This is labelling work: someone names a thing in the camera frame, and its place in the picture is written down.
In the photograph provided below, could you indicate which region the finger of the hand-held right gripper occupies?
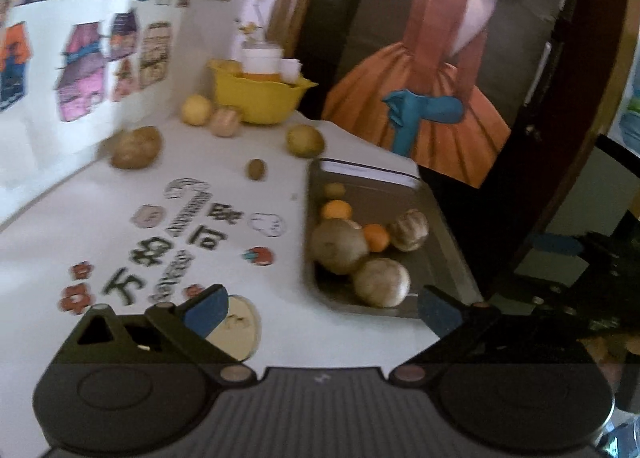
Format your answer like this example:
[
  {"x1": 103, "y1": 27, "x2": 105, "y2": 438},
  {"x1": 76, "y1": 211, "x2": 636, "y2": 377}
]
[
  {"x1": 531, "y1": 294, "x2": 581, "y2": 319},
  {"x1": 531, "y1": 233, "x2": 601, "y2": 260}
]

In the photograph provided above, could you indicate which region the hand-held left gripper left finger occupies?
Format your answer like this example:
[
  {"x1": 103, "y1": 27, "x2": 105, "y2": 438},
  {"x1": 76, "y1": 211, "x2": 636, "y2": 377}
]
[{"x1": 50, "y1": 284, "x2": 258, "y2": 385}]

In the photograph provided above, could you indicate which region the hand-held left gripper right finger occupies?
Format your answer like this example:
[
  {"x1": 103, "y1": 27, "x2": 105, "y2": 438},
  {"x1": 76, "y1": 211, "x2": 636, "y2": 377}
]
[{"x1": 389, "y1": 285, "x2": 601, "y2": 384}]

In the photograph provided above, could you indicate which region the metal baking tray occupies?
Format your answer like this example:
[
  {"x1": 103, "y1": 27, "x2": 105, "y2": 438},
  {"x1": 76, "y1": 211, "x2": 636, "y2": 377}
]
[{"x1": 306, "y1": 158, "x2": 483, "y2": 320}]

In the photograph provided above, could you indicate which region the beige round fruit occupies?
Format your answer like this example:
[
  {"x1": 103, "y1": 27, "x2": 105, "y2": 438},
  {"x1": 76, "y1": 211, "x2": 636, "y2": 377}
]
[{"x1": 352, "y1": 258, "x2": 412, "y2": 309}]

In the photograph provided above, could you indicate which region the large striped melon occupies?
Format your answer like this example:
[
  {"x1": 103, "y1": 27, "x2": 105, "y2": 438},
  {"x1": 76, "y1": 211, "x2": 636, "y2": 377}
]
[{"x1": 387, "y1": 209, "x2": 429, "y2": 253}]

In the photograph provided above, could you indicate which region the orange tangerine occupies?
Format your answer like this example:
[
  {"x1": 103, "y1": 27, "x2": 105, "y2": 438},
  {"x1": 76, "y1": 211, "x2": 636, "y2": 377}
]
[
  {"x1": 320, "y1": 200, "x2": 353, "y2": 220},
  {"x1": 361, "y1": 223, "x2": 391, "y2": 253}
]

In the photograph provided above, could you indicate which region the large brown round fruit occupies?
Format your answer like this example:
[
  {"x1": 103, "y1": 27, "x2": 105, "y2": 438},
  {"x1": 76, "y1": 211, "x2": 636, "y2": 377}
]
[{"x1": 311, "y1": 219, "x2": 370, "y2": 275}]

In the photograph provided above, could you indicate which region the brown potato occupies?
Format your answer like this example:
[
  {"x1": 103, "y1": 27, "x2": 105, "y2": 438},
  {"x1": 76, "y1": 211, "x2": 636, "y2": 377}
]
[{"x1": 110, "y1": 126, "x2": 163, "y2": 170}]

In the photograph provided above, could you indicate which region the olive green oval fruit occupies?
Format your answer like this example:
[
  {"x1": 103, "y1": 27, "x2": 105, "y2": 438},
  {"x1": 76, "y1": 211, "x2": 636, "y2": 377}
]
[{"x1": 286, "y1": 124, "x2": 325, "y2": 159}]

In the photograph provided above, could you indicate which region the white printed table sheet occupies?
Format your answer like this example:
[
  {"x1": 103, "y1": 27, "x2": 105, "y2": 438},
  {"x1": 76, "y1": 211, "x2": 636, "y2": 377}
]
[{"x1": 0, "y1": 110, "x2": 483, "y2": 444}]

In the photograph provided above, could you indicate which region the yellow lemon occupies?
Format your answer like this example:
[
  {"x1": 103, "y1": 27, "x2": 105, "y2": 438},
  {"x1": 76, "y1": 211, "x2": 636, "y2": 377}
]
[{"x1": 180, "y1": 94, "x2": 213, "y2": 126}]

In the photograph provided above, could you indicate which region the orange dress girl poster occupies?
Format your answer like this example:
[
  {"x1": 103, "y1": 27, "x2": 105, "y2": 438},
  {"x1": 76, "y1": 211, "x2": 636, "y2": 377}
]
[{"x1": 320, "y1": 0, "x2": 576, "y2": 189}]

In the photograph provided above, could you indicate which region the yellow plastic bowl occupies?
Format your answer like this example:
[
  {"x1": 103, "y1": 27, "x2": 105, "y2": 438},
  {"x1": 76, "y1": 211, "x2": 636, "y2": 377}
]
[{"x1": 207, "y1": 59, "x2": 318, "y2": 125}]

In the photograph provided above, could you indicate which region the white jar with lid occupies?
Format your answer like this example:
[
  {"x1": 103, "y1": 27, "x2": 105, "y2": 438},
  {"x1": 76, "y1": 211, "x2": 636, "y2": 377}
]
[{"x1": 241, "y1": 40, "x2": 283, "y2": 81}]

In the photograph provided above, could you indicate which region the colourful houses drawing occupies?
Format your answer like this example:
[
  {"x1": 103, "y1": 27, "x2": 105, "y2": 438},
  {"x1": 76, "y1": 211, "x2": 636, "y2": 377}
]
[{"x1": 0, "y1": 0, "x2": 201, "y2": 189}]

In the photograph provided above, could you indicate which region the white flower pot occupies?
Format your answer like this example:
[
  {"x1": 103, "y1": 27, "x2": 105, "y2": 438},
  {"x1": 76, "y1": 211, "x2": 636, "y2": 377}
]
[{"x1": 237, "y1": 0, "x2": 266, "y2": 46}]

